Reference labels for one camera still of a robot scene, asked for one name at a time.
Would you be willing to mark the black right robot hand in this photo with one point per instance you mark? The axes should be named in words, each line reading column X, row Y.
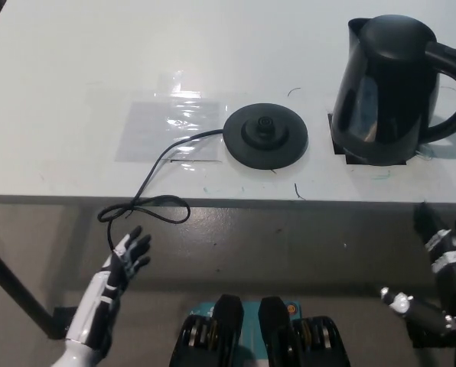
column 451, row 264

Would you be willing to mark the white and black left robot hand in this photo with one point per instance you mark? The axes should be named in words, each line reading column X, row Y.
column 111, row 275

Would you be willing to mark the black electric kettle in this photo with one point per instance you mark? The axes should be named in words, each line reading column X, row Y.
column 381, row 88

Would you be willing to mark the round black kettle base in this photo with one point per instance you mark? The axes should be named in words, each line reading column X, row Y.
column 266, row 143

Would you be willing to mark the black table leg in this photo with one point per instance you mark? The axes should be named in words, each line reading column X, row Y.
column 14, row 283

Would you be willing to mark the clear plastic sheet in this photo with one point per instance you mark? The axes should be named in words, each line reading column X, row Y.
column 151, row 130

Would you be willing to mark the black tape patch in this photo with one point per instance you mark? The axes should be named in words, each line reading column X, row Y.
column 341, row 153

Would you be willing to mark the black table foot bracket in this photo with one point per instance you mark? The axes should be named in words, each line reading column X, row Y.
column 65, row 321

